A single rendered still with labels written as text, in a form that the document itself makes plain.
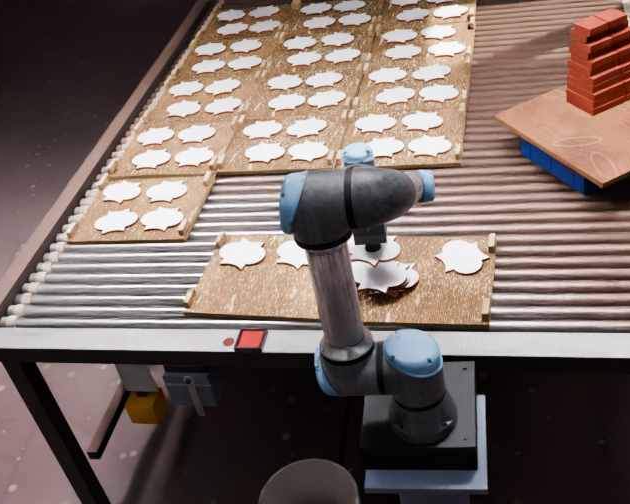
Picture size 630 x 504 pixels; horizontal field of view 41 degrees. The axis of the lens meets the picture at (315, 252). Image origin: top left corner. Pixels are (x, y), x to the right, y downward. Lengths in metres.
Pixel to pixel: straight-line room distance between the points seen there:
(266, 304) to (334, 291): 0.67
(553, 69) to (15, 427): 2.53
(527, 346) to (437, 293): 0.29
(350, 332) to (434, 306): 0.52
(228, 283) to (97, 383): 1.39
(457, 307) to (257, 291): 0.56
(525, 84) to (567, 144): 0.64
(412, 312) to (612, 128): 0.88
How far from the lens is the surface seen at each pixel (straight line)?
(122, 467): 3.34
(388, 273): 2.24
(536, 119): 2.73
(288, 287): 2.35
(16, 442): 3.63
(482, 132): 2.93
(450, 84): 3.19
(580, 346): 2.13
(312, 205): 1.54
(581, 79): 2.73
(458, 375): 2.01
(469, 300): 2.22
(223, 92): 3.42
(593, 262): 2.36
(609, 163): 2.52
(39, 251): 2.83
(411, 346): 1.77
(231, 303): 2.35
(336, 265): 1.63
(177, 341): 2.32
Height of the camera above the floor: 2.43
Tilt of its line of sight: 38 degrees down
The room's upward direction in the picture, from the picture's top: 12 degrees counter-clockwise
